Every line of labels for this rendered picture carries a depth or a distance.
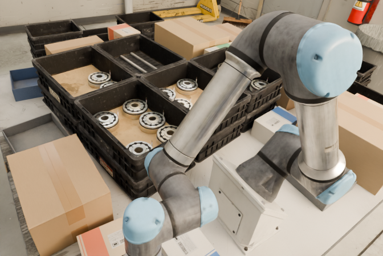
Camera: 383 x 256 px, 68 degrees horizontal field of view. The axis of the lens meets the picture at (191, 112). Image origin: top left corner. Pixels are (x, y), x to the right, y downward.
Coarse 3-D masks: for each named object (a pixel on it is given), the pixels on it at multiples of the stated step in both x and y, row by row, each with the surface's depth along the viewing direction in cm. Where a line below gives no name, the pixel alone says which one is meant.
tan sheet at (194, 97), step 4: (176, 84) 141; (172, 88) 138; (176, 92) 135; (200, 92) 137; (176, 96) 132; (180, 96) 133; (184, 96) 133; (188, 96) 133; (192, 96) 134; (196, 96) 134; (192, 100) 131; (196, 100) 131; (192, 104) 128
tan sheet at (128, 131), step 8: (120, 112) 119; (120, 120) 115; (128, 120) 115; (136, 120) 116; (120, 128) 111; (128, 128) 111; (136, 128) 112; (120, 136) 107; (128, 136) 108; (136, 136) 108; (144, 136) 109; (152, 136) 109
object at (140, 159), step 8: (136, 80) 122; (112, 88) 115; (152, 88) 117; (88, 96) 109; (160, 96) 114; (80, 104) 104; (176, 104) 110; (80, 112) 104; (88, 112) 101; (184, 112) 106; (88, 120) 101; (96, 120) 98; (96, 128) 98; (104, 128) 96; (104, 136) 95; (112, 136) 92; (112, 144) 93; (160, 144) 92; (120, 152) 90; (128, 152) 87; (128, 160) 88; (136, 160) 85; (144, 160) 87
